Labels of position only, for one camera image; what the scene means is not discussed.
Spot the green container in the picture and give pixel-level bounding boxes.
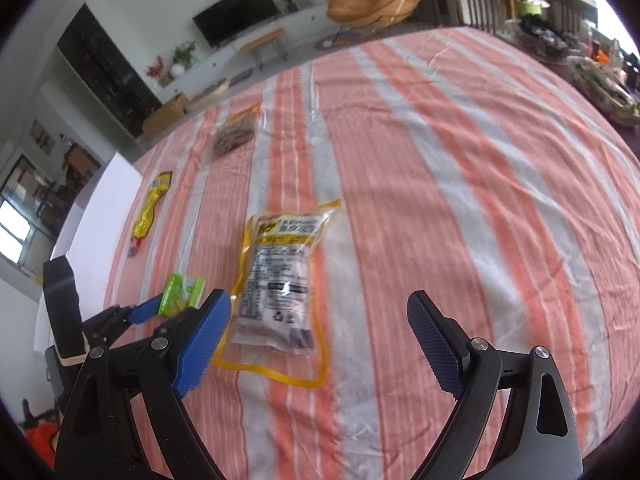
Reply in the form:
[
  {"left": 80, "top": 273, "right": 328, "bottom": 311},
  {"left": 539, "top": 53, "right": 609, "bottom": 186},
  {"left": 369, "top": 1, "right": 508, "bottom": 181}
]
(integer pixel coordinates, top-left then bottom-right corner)
[{"left": 515, "top": 0, "right": 549, "bottom": 19}]

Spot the black television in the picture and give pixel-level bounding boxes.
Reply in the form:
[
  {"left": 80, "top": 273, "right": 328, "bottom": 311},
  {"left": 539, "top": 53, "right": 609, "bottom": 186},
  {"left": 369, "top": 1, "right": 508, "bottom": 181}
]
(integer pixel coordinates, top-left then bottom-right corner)
[{"left": 192, "top": 0, "right": 278, "bottom": 49}]

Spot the orange grey striped tablecloth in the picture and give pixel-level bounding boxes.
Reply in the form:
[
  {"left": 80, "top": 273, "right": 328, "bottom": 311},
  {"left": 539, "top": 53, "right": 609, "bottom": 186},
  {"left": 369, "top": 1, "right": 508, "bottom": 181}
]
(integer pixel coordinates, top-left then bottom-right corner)
[{"left": 102, "top": 27, "right": 640, "bottom": 480}]

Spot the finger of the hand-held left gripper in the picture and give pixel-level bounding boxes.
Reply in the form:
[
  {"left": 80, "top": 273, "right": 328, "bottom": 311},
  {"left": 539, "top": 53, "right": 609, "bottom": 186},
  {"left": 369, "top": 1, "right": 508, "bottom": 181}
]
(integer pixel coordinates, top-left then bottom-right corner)
[{"left": 126, "top": 294, "right": 169, "bottom": 325}]

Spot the green cracker packet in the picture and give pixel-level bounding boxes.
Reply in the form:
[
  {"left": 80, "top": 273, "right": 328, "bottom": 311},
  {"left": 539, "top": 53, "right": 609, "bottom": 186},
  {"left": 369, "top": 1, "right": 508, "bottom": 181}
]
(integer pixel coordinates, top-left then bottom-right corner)
[{"left": 159, "top": 272, "right": 207, "bottom": 317}]

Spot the wooden bench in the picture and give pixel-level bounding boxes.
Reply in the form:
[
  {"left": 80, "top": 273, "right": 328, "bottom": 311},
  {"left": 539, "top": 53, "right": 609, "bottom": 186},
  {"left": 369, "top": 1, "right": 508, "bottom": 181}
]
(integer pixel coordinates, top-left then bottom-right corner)
[{"left": 239, "top": 27, "right": 288, "bottom": 69}]

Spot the yellow-edged clear snack packet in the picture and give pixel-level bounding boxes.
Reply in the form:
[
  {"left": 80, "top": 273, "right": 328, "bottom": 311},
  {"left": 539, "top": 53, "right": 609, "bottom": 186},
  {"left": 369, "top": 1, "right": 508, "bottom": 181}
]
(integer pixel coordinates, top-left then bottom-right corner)
[{"left": 214, "top": 198, "right": 342, "bottom": 390}]

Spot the red flower arrangement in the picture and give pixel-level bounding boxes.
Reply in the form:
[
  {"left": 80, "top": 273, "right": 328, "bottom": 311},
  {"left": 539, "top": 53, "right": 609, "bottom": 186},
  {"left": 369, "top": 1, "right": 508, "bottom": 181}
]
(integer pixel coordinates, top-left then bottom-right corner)
[{"left": 146, "top": 55, "right": 171, "bottom": 86}]

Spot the wicker basket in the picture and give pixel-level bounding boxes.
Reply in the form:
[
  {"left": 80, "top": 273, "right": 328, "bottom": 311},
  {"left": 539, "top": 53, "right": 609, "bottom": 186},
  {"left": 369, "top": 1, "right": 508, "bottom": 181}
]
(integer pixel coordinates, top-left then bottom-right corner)
[{"left": 570, "top": 57, "right": 640, "bottom": 126}]

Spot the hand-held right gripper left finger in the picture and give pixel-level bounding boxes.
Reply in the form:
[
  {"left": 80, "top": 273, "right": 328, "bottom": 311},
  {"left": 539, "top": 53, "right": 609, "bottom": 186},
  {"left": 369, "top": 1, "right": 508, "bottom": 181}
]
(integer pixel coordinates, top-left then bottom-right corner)
[{"left": 52, "top": 288, "right": 233, "bottom": 480}]

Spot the wall picture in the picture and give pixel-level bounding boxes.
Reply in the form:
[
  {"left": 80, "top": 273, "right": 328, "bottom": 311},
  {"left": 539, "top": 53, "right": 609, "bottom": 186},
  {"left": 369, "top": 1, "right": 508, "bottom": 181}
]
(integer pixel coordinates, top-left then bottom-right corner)
[{"left": 30, "top": 120, "right": 55, "bottom": 156}]

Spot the leafy plant in vase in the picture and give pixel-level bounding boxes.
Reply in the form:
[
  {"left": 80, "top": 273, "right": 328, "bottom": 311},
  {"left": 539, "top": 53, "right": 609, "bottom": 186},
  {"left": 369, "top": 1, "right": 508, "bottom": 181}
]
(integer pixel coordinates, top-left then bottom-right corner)
[{"left": 172, "top": 41, "right": 197, "bottom": 69}]

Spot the dark display cabinet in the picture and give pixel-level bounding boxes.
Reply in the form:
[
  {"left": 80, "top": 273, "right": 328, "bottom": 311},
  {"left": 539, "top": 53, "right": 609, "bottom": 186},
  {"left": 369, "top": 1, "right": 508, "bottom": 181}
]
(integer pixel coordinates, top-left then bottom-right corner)
[{"left": 56, "top": 2, "right": 163, "bottom": 139}]

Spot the yellow red snack packet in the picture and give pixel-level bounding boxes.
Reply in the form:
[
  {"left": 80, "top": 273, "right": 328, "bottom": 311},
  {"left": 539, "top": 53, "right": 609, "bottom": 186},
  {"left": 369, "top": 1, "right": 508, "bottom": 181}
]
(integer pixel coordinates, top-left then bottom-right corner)
[{"left": 127, "top": 171, "right": 173, "bottom": 259}]

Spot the cardboard box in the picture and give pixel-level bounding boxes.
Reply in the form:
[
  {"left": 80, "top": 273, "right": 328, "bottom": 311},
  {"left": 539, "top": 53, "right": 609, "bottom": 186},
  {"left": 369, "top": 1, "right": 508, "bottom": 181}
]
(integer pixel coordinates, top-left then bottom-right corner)
[{"left": 142, "top": 94, "right": 191, "bottom": 137}]

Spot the orange lounge chair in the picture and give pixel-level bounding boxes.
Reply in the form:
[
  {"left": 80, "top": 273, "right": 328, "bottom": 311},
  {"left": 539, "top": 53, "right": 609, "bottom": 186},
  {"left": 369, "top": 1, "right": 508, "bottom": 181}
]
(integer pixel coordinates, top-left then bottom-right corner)
[{"left": 327, "top": 0, "right": 431, "bottom": 36}]

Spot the orange cloth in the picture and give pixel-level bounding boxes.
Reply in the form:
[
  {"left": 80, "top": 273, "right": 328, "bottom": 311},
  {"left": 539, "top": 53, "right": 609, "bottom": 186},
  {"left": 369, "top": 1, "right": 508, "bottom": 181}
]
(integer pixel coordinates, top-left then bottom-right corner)
[{"left": 20, "top": 400, "right": 62, "bottom": 463}]

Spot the white television cabinet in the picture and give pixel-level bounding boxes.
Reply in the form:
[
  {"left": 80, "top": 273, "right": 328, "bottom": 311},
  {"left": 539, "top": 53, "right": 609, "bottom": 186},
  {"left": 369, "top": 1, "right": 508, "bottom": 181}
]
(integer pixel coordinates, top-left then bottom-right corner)
[{"left": 150, "top": 2, "right": 351, "bottom": 94}]

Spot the clear orange-top snack packet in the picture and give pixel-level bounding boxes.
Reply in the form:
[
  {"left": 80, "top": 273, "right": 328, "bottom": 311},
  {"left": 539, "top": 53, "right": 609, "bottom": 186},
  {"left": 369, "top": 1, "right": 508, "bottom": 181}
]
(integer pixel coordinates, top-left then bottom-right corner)
[{"left": 210, "top": 101, "right": 262, "bottom": 160}]

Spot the purple round rug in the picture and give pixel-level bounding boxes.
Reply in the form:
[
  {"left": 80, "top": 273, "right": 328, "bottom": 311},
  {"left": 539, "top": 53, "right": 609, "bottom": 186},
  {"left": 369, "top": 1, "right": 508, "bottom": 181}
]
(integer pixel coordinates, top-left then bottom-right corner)
[{"left": 314, "top": 27, "right": 361, "bottom": 50}]

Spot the white board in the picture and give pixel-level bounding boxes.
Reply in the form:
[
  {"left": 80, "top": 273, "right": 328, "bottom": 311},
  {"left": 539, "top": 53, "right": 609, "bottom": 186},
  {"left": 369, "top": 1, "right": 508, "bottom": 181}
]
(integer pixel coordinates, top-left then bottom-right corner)
[{"left": 32, "top": 152, "right": 143, "bottom": 356}]

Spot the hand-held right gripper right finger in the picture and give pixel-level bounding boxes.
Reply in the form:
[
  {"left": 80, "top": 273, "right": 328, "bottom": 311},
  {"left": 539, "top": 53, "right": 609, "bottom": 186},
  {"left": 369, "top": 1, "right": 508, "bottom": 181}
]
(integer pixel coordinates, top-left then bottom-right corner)
[{"left": 406, "top": 290, "right": 583, "bottom": 480}]

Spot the round wooden tray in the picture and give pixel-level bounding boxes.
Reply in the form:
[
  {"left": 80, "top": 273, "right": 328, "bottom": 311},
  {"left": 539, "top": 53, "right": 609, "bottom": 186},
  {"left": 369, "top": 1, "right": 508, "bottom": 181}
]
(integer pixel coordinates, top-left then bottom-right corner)
[{"left": 192, "top": 77, "right": 231, "bottom": 106}]

